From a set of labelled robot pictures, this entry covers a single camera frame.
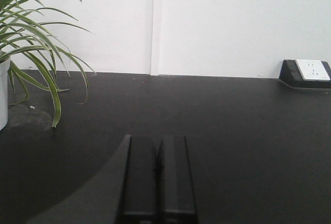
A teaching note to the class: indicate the white plant pot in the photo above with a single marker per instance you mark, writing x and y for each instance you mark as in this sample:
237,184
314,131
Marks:
4,93

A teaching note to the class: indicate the green spider plant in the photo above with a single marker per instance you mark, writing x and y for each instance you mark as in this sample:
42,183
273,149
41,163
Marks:
20,34

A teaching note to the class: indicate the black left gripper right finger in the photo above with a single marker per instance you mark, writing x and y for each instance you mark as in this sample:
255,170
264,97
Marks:
175,190

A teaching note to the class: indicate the white socket on black base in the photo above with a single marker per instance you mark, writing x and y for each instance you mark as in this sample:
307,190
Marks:
305,73

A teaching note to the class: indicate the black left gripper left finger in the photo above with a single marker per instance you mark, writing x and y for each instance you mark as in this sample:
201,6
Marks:
140,198

